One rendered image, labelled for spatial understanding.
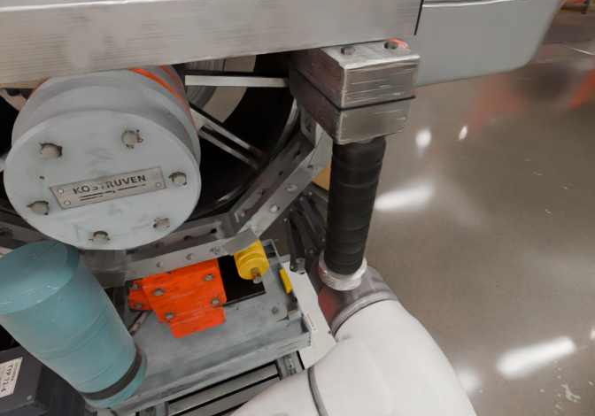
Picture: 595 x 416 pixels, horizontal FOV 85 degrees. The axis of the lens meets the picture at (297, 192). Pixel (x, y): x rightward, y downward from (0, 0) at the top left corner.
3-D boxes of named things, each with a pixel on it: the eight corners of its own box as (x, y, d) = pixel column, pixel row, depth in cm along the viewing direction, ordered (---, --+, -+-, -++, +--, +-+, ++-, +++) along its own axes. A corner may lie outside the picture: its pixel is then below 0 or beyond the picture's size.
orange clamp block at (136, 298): (123, 244, 55) (130, 279, 60) (121, 281, 49) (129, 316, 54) (168, 238, 57) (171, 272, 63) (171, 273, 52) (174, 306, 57)
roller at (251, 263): (238, 192, 82) (235, 173, 79) (274, 285, 61) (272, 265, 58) (215, 197, 81) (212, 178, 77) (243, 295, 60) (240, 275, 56)
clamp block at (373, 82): (343, 84, 28) (349, 15, 24) (406, 134, 21) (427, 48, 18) (287, 93, 26) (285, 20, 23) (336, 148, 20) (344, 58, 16)
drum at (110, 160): (193, 131, 46) (168, 20, 37) (221, 234, 31) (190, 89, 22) (82, 150, 42) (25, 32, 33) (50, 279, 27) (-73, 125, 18)
